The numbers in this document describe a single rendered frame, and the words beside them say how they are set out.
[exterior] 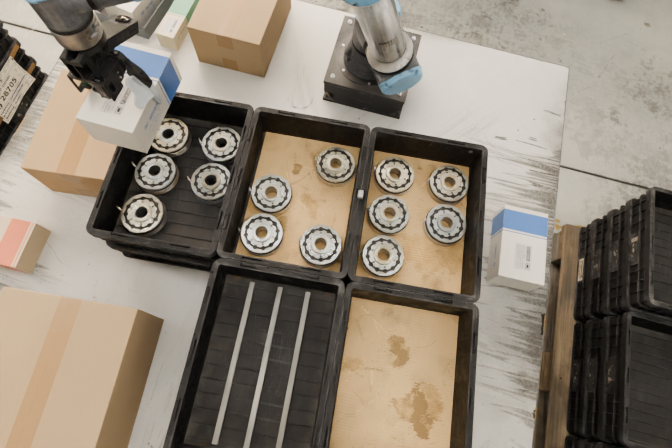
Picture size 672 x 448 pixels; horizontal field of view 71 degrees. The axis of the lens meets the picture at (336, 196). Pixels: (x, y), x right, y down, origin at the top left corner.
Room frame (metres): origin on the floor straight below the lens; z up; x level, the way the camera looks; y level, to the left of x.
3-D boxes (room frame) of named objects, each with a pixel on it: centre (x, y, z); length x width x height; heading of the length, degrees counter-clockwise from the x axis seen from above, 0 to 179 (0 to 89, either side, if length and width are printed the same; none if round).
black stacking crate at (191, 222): (0.43, 0.39, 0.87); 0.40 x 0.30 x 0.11; 178
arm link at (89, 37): (0.48, 0.46, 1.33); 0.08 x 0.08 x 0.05
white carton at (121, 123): (0.51, 0.46, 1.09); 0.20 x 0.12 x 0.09; 172
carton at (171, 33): (1.04, 0.58, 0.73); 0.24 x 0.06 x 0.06; 170
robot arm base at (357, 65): (0.91, -0.04, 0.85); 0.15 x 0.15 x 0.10
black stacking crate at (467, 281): (0.41, -0.21, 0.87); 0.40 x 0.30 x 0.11; 178
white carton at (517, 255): (0.40, -0.51, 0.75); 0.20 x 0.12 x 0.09; 175
